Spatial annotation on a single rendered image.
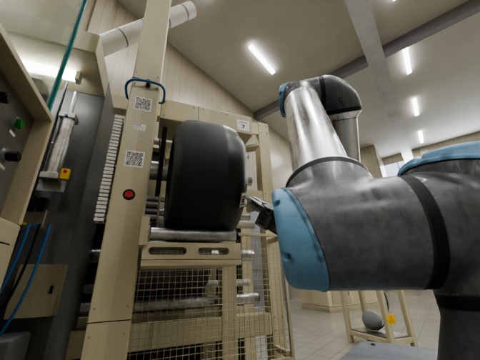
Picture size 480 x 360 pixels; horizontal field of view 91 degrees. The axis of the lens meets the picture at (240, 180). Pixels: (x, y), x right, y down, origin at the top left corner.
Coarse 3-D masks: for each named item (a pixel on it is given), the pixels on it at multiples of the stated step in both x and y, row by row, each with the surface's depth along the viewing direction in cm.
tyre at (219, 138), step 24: (192, 120) 105; (192, 144) 90; (216, 144) 94; (240, 144) 100; (168, 168) 130; (192, 168) 87; (216, 168) 90; (240, 168) 94; (168, 192) 129; (192, 192) 87; (216, 192) 90; (240, 192) 94; (168, 216) 95; (192, 216) 90; (216, 216) 93; (240, 216) 100
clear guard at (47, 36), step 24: (0, 0) 54; (24, 0) 63; (48, 0) 75; (72, 0) 92; (24, 24) 64; (48, 24) 76; (72, 24) 95; (24, 48) 65; (48, 48) 78; (48, 72) 80; (48, 96) 82
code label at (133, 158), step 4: (128, 152) 101; (132, 152) 101; (136, 152) 102; (140, 152) 102; (144, 152) 103; (128, 156) 100; (132, 156) 101; (136, 156) 101; (140, 156) 102; (124, 160) 99; (128, 160) 99; (132, 160) 100; (136, 160) 101; (140, 160) 101; (124, 164) 98; (128, 164) 99; (132, 164) 99; (136, 164) 100; (140, 164) 100
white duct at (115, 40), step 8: (176, 8) 183; (184, 8) 186; (192, 8) 191; (176, 16) 182; (184, 16) 188; (192, 16) 195; (128, 24) 161; (136, 24) 163; (176, 24) 187; (104, 32) 153; (112, 32) 154; (120, 32) 156; (128, 32) 159; (136, 32) 163; (104, 40) 150; (112, 40) 153; (120, 40) 156; (128, 40) 160; (136, 40) 166; (104, 48) 150; (112, 48) 154; (120, 48) 159; (104, 56) 155
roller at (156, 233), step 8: (152, 232) 85; (160, 232) 86; (168, 232) 87; (176, 232) 88; (184, 232) 89; (192, 232) 90; (200, 232) 91; (208, 232) 92; (216, 232) 94; (224, 232) 95; (232, 232) 96; (176, 240) 89; (184, 240) 90; (192, 240) 91; (200, 240) 92; (208, 240) 93; (216, 240) 94; (224, 240) 95; (232, 240) 96
